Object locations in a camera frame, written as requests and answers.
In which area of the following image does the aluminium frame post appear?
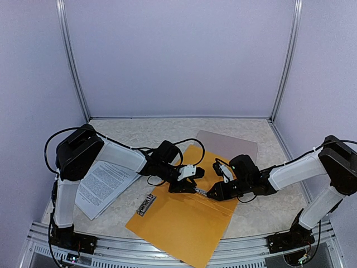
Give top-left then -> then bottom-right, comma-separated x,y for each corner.
55,0 -> 91,122
269,0 -> 303,124

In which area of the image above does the orange file folder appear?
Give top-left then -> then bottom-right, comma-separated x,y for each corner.
124,143 -> 239,268

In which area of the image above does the metal folder cover clip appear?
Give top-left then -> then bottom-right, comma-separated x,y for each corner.
136,194 -> 157,217

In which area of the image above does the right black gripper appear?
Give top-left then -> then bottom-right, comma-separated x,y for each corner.
206,178 -> 251,202

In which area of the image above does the stack of printed papers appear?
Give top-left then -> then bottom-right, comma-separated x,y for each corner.
75,161 -> 140,221

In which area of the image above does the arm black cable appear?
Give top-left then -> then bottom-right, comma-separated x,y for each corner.
214,139 -> 357,204
43,127 -> 207,185

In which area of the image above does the metal folder spine clip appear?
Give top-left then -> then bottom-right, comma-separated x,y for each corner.
195,188 -> 207,196

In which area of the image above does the left aluminium frame post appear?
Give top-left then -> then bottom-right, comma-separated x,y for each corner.
55,0 -> 91,122

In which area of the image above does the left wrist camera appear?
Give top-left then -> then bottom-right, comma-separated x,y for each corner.
177,165 -> 205,181

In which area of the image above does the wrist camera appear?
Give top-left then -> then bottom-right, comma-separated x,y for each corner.
213,162 -> 235,183
177,165 -> 205,181

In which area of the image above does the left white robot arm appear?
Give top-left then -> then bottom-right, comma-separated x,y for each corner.
51,124 -> 204,248

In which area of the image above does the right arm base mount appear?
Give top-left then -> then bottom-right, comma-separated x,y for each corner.
267,232 -> 315,253

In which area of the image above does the translucent grey plastic sheet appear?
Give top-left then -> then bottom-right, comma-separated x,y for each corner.
196,130 -> 258,162

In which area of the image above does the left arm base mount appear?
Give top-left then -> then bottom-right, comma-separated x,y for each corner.
50,232 -> 98,255

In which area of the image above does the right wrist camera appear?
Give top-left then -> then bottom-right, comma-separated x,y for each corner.
213,162 -> 235,183

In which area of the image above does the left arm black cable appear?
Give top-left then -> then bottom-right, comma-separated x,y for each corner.
43,127 -> 207,185

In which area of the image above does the front aluminium rail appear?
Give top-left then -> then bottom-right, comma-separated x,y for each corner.
19,222 -> 345,267

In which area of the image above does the right aluminium frame post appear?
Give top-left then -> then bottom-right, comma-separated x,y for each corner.
269,0 -> 303,124

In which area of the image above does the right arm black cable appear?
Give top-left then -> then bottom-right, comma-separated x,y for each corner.
214,139 -> 357,204

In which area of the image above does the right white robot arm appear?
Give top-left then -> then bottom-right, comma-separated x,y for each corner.
207,135 -> 356,248

